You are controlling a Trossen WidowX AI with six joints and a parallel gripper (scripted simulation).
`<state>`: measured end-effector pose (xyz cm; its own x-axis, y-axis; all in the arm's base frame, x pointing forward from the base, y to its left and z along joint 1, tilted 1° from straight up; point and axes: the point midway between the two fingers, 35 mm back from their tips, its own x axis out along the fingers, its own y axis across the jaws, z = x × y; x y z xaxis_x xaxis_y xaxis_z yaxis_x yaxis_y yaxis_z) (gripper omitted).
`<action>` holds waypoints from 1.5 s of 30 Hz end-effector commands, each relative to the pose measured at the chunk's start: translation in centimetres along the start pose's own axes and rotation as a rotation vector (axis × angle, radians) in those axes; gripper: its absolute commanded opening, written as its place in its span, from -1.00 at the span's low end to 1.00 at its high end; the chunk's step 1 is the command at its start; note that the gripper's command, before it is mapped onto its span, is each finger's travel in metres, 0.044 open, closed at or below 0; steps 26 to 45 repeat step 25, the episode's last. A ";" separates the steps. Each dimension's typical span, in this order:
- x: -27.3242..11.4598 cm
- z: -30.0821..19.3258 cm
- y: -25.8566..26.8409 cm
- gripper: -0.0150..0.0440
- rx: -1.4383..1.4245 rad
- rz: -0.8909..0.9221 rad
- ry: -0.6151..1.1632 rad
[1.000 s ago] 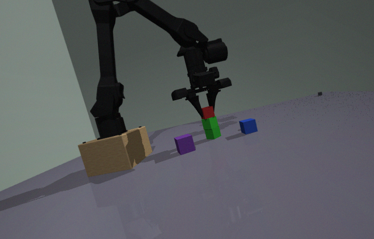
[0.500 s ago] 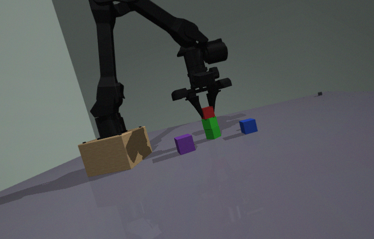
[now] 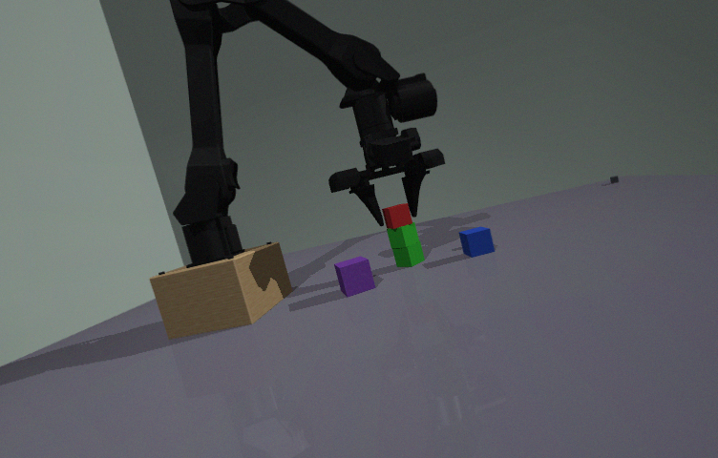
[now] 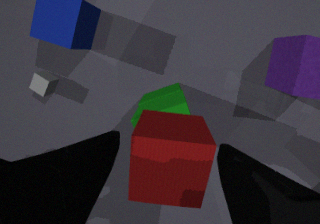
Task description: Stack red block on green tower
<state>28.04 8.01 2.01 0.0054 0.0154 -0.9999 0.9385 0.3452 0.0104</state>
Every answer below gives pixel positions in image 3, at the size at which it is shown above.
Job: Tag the green block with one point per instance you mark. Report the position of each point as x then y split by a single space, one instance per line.
403 236
408 256

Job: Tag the blue block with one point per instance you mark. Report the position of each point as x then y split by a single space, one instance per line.
476 242

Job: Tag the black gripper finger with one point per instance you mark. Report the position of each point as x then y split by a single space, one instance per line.
412 185
367 195

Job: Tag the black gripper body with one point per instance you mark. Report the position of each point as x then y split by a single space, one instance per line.
352 178

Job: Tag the red block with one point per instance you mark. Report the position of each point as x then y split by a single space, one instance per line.
397 216

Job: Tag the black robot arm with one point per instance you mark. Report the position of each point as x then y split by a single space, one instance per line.
211 177

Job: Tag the purple block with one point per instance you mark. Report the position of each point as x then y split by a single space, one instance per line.
354 276

